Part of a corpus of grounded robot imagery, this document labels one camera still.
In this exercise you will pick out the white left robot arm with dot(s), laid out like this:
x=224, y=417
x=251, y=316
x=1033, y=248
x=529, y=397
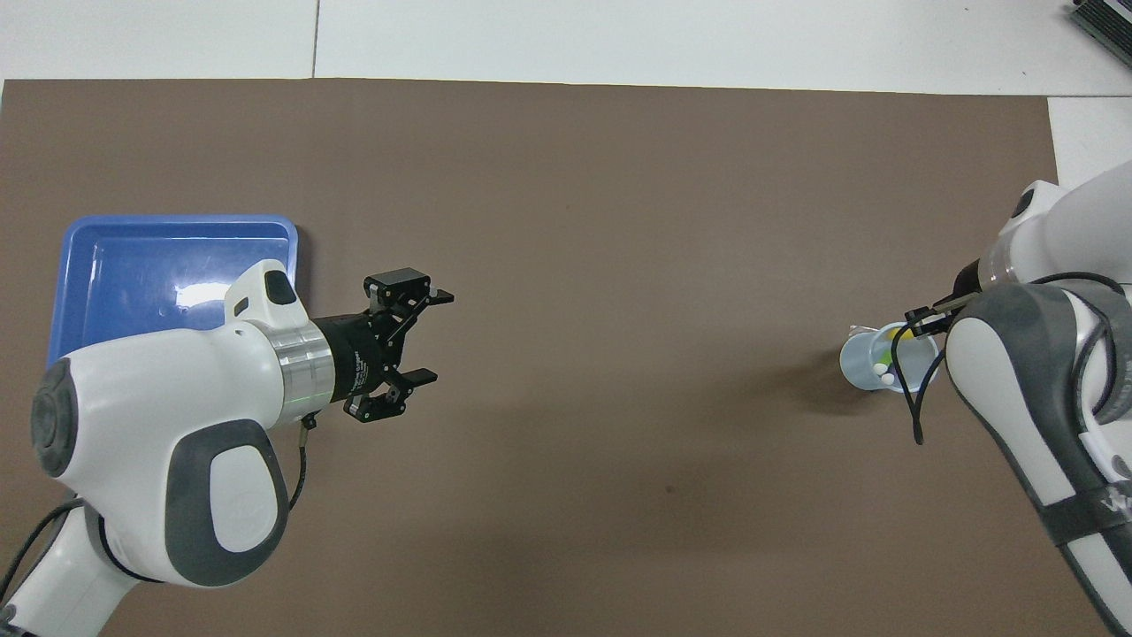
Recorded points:
x=177, y=398

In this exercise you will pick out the clear tape piece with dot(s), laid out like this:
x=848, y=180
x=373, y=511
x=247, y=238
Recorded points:
x=860, y=331

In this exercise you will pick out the grey ribbed device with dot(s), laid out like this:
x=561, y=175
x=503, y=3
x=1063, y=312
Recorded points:
x=1105, y=18

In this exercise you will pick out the blue plastic tray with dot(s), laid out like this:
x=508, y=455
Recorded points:
x=133, y=265

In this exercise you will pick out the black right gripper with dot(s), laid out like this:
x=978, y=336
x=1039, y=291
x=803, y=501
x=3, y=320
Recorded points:
x=967, y=283

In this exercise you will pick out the brown table mat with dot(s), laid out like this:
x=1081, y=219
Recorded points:
x=575, y=221

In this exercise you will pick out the translucent plastic pen cup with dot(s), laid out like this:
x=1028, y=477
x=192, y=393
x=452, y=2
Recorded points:
x=858, y=367

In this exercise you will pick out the green highlighter pen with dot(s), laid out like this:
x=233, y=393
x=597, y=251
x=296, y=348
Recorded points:
x=893, y=349

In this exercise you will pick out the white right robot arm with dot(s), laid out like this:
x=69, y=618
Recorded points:
x=1044, y=398

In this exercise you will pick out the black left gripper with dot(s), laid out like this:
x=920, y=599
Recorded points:
x=354, y=363

